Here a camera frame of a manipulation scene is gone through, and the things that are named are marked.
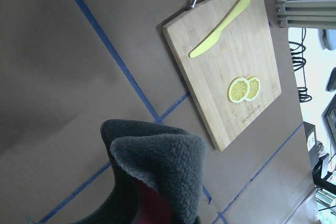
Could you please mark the grey and pink cloth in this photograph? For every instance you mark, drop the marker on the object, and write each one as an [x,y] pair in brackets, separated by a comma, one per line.
[158,174]

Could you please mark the yellow plastic knife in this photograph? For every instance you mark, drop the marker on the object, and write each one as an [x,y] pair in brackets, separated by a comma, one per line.
[213,37]

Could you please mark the front lemon slice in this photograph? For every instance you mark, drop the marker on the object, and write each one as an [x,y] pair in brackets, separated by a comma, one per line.
[238,90]

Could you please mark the lemon slice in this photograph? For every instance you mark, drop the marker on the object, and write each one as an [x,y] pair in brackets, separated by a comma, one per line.
[238,90]
[255,85]

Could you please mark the rear lemon slice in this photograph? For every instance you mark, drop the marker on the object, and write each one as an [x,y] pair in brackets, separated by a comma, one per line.
[255,85]

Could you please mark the bamboo cutting board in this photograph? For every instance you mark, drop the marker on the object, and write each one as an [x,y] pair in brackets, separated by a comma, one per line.
[244,50]

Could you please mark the black power adapter box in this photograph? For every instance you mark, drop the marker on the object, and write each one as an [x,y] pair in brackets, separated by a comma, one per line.
[310,133]

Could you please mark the aluminium frame post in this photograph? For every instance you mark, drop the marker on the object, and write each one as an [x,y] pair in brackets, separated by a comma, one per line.
[319,14]

